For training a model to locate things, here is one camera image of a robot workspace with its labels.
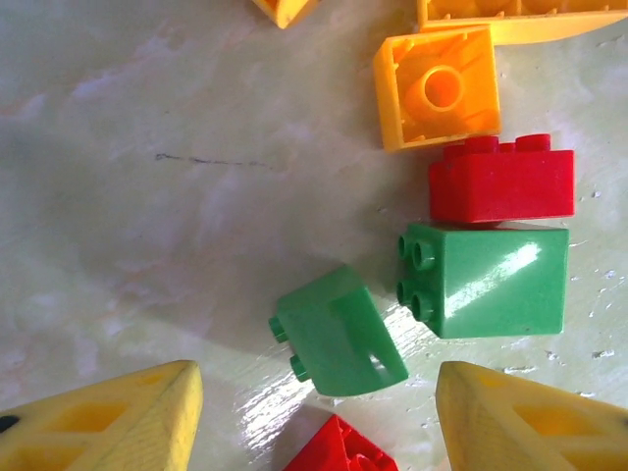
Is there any large yellow lego brick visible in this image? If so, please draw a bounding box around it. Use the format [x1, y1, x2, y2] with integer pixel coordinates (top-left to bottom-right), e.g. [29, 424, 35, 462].
[416, 0, 628, 46]

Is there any yellow rounded lego brick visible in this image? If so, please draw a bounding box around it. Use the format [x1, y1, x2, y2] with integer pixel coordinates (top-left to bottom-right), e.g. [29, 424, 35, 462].
[251, 0, 321, 29]

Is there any green square lego block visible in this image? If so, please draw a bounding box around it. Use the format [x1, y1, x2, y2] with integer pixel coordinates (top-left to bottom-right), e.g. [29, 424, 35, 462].
[394, 222, 571, 340]

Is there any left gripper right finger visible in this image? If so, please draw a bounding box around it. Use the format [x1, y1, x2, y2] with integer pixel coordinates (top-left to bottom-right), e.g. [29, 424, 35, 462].
[435, 360, 628, 471]

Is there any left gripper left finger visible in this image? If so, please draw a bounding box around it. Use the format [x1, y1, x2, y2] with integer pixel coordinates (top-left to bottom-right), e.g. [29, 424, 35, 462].
[0, 359, 204, 471]

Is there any yellow square lego block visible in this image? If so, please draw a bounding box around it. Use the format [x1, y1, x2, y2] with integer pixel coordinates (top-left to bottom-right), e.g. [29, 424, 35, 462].
[372, 24, 502, 154]

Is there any small red lego brick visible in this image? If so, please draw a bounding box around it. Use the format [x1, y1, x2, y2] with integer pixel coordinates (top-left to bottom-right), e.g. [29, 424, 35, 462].
[428, 133, 576, 226]

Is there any small green lego brick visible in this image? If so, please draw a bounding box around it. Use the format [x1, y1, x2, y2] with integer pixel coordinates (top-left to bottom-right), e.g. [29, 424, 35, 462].
[267, 264, 410, 397]

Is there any red square lego block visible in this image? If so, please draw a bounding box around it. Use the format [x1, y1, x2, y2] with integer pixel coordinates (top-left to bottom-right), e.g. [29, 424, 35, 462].
[282, 413, 399, 471]

